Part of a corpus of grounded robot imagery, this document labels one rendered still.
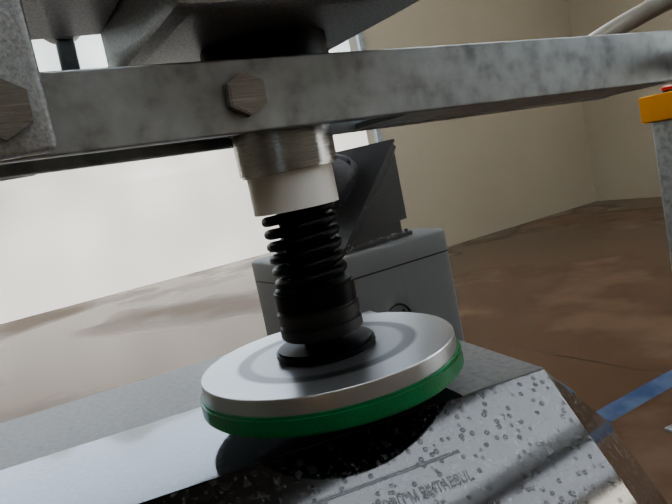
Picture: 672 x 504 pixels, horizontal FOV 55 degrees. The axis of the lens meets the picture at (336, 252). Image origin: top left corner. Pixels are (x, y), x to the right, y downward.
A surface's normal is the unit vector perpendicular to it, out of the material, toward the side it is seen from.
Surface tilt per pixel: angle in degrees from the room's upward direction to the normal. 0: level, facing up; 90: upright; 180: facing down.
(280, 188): 90
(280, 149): 90
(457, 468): 45
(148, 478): 0
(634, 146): 90
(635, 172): 90
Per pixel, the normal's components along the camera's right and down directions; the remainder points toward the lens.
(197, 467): -0.20, -0.97
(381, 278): 0.50, 0.01
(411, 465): 0.08, -0.65
